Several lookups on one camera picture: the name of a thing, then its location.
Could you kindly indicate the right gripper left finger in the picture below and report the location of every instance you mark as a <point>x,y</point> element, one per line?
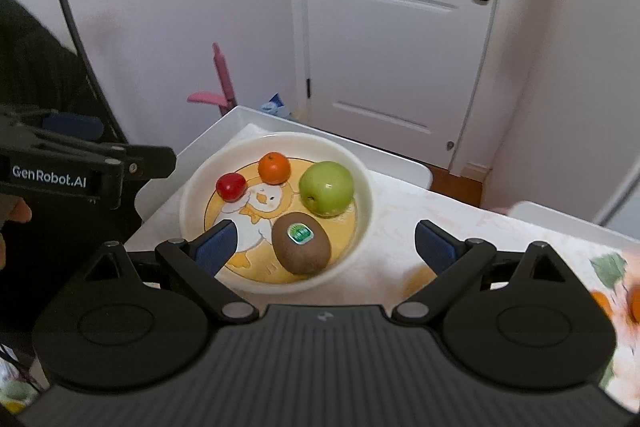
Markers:
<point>191,268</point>

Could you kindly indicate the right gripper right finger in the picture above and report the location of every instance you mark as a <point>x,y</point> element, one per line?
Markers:
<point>457,264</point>

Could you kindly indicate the small red tomato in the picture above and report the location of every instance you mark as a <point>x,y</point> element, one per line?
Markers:
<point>231,186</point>

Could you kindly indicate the brown kiwi with sticker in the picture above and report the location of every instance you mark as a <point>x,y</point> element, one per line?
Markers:
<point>300,244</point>

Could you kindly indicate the person's left hand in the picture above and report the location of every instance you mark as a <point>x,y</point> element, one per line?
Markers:
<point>14,209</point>

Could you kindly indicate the floral white tablecloth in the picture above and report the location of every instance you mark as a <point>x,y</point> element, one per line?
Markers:
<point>393,272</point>

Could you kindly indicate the white duck pattern plate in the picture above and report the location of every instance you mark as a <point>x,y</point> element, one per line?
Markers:
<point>254,267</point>

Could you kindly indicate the small orange tangerine in plate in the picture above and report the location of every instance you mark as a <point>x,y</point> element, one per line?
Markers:
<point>274,168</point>

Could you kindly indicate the green apple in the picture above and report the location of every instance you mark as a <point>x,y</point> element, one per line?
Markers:
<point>326,189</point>

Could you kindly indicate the small tangerine on table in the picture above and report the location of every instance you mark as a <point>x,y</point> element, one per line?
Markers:
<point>633,303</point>

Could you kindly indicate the white door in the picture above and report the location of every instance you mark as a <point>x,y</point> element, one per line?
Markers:
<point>409,76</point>

